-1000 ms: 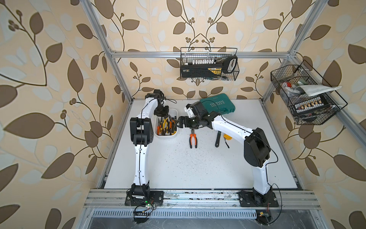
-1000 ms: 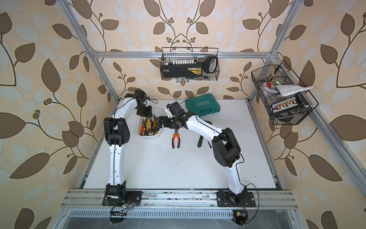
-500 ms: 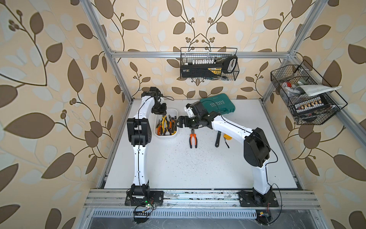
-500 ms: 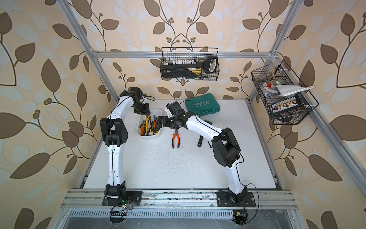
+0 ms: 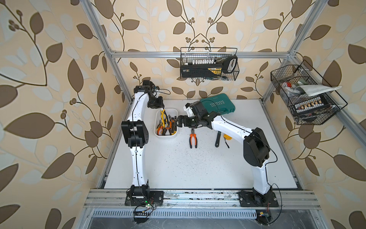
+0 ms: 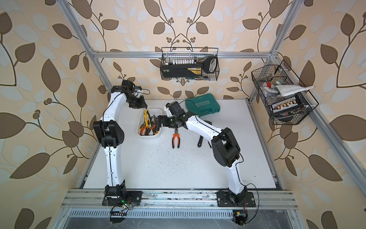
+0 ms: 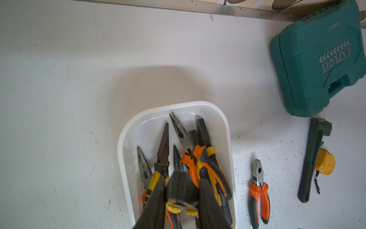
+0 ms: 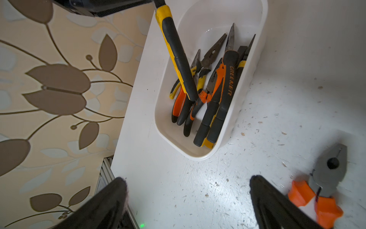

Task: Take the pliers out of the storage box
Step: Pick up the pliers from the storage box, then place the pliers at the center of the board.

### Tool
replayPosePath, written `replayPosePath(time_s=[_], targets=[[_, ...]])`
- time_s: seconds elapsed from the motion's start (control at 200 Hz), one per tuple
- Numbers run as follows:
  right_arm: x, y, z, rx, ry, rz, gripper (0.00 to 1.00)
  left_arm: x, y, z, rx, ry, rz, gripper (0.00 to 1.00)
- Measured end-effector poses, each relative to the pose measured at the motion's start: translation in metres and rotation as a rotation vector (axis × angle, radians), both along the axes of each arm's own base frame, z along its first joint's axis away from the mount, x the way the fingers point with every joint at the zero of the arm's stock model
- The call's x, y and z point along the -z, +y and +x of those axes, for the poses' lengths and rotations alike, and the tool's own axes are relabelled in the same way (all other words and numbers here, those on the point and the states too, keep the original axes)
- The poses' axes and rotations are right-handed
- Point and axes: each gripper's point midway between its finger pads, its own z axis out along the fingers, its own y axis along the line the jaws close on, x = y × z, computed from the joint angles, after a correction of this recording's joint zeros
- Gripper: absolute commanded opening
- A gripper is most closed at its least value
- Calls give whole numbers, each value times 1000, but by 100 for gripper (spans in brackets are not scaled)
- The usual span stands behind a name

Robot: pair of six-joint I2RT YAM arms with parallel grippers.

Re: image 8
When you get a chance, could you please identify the orange black combination pliers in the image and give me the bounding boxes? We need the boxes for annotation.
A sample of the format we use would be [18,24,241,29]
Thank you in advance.
[287,143,348,229]

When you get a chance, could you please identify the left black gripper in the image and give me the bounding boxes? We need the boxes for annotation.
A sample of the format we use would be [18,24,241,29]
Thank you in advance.
[52,0,152,17]

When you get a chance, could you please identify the white plastic storage box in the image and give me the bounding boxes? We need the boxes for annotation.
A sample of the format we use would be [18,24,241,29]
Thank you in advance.
[155,0,268,160]

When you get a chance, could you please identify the yellow black combination pliers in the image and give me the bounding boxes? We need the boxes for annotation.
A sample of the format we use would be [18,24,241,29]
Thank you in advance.
[154,1,198,102]

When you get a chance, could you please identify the small orange black pliers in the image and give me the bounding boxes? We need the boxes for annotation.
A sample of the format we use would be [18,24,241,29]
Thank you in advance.
[169,49,201,123]

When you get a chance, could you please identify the orange handled long-nose pliers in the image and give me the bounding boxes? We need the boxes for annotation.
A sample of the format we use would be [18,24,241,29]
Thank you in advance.
[182,33,228,137]

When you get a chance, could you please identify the Greener orange black pliers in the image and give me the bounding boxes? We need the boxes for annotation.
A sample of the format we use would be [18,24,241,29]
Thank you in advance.
[193,24,239,147]

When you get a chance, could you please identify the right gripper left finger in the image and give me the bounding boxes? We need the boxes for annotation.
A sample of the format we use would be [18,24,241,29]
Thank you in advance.
[55,177,128,229]

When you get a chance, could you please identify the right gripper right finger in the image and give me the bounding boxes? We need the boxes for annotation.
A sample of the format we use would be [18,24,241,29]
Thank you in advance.
[250,175,322,229]

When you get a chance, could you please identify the yellow black long-nose pliers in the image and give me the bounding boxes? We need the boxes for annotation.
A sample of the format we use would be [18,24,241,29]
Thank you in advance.
[203,37,255,149]

